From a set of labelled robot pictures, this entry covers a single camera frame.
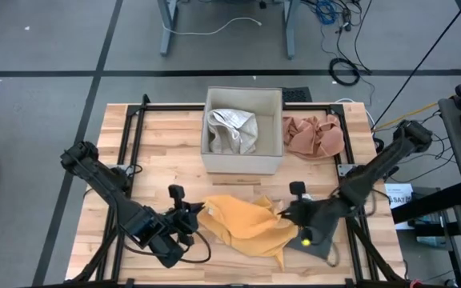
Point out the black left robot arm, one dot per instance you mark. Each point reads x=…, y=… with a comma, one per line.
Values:
x=106, y=184

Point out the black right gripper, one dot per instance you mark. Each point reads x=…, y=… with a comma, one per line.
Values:
x=318, y=216

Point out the black floor grille mat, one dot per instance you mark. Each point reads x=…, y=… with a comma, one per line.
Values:
x=296, y=94

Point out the black metal beam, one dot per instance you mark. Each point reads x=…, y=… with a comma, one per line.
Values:
x=430, y=204

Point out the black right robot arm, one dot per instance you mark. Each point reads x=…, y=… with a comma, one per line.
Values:
x=386, y=160

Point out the grey desk leg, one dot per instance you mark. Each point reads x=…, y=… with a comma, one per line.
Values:
x=290, y=28
x=167, y=28

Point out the yellow towel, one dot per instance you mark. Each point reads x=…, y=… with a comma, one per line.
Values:
x=246, y=228

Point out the grey metal mounting plate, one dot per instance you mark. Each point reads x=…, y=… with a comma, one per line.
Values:
x=114, y=167
x=344, y=169

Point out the beige fabric storage box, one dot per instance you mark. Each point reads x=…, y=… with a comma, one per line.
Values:
x=238, y=164

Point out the white plaid towel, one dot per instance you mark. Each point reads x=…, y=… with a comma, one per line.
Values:
x=232, y=130

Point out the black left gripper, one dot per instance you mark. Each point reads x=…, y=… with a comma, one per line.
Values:
x=184, y=222

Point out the black metal table frame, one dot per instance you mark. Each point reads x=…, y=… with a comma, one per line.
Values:
x=134, y=128

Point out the white printed paper sheet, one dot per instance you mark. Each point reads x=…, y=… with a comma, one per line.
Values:
x=400, y=198

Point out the salmon pink towel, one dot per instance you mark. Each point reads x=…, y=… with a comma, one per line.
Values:
x=314, y=138

